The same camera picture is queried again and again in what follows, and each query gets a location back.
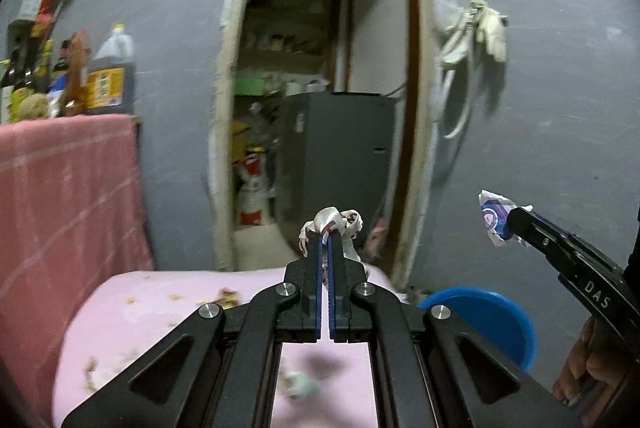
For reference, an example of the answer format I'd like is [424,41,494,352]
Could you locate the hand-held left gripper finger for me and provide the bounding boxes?
[60,230,330,428]
[328,230,583,428]

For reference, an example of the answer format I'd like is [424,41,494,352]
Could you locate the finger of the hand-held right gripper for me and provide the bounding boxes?
[505,206,592,277]
[530,206,624,270]

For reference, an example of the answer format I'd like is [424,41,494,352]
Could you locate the white wrapper with blue print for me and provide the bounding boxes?
[477,189,517,249]

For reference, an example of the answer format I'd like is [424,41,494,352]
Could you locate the blue plastic bucket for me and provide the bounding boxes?
[417,286,539,372]

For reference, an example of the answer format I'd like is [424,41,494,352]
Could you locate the red snack wrapper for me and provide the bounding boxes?
[212,287,242,309]

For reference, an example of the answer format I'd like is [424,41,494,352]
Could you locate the person's right hand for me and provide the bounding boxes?
[552,315,632,410]

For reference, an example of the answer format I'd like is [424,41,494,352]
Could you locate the pink brush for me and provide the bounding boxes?
[361,217,389,259]

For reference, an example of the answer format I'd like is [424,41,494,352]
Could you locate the red and white sack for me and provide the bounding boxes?
[238,147,269,227]

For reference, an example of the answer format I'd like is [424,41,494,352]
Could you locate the grey washing machine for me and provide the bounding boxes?
[277,92,402,239]

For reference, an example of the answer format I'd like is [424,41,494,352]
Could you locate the yellow bag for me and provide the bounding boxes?
[230,121,250,165]

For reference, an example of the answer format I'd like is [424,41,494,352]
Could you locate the clear bag in storeroom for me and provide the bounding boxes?
[249,102,277,149]

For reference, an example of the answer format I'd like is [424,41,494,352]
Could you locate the white rubber gloves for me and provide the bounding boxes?
[469,0,509,62]

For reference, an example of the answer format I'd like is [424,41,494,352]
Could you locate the green box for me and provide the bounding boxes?
[234,77,269,96]

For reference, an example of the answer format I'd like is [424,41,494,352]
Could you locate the torn paper scraps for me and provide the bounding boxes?
[81,290,187,393]

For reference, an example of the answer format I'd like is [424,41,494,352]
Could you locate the wooden storage shelf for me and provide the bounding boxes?
[239,0,336,68]

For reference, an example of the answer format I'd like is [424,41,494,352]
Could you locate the red plaid cloth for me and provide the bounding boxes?
[0,112,154,355]

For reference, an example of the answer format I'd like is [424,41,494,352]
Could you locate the large cooking oil jug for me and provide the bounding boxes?
[84,24,136,115]

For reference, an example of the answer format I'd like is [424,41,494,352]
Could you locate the tan lumpy root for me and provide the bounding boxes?
[19,93,49,122]

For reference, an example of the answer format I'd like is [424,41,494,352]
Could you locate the dark sauce bottle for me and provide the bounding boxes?
[50,39,72,94]
[21,34,52,109]
[0,38,24,125]

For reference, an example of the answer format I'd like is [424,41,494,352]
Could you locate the red hanging packet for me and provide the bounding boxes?
[34,0,56,39]

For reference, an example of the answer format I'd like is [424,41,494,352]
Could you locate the white hose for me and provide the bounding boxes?
[438,2,482,140]

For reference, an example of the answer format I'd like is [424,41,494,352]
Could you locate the wooden door frame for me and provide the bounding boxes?
[207,0,442,295]

